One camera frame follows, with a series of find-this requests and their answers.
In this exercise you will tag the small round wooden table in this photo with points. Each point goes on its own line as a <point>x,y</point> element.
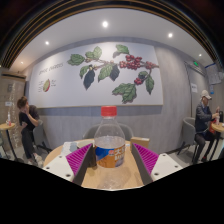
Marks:
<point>6,126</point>
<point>218,127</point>

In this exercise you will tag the person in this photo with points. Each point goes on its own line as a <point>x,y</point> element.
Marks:
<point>28,120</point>
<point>201,120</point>

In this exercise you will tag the round ceiling spotlights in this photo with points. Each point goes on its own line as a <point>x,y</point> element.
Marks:
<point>105,24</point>

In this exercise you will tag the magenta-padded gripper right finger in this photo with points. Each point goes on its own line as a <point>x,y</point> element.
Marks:
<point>146,160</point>

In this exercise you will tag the white hanging banner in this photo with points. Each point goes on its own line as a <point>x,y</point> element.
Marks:
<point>213,74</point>

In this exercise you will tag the small clear bottle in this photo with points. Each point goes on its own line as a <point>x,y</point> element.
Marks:
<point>9,119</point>

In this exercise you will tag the dark mug with white inside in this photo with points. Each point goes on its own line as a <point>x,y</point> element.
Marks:
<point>93,159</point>

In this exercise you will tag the coffee plant wall mural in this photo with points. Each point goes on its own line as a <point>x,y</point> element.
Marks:
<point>66,86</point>

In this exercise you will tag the clear red-capped drink bottle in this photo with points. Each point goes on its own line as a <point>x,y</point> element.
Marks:
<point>109,146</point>

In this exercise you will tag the small brown cardboard box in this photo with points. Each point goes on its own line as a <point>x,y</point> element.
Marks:
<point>141,141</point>

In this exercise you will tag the green exit sign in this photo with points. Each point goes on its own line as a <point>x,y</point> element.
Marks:
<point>195,63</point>

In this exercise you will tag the white paper wall notice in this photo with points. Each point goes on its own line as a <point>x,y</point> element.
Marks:
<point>194,87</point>

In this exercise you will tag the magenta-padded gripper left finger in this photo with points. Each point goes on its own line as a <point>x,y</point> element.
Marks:
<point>77,160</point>

